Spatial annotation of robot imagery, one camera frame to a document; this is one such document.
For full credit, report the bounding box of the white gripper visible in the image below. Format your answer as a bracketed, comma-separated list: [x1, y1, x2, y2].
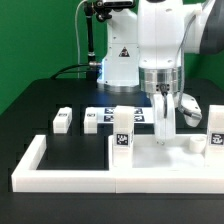
[151, 91, 204, 145]

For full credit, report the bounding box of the white desk top tray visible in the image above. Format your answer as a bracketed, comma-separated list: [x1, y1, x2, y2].
[108, 134, 224, 194]

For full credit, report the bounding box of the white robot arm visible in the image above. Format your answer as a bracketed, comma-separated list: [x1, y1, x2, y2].
[96, 0, 224, 142]

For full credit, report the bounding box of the marker base plate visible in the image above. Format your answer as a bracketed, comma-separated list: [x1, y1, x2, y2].
[96, 107, 154, 124]

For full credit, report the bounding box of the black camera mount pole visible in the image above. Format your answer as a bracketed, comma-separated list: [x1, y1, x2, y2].
[84, 1, 98, 81]

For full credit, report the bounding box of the black cable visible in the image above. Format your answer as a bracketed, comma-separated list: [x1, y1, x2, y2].
[50, 63, 101, 80]

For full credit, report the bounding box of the grey cable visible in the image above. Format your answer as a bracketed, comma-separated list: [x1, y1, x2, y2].
[74, 0, 88, 80]

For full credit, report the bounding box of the white U-shaped frame fence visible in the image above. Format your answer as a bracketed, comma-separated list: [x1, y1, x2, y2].
[11, 134, 224, 194]

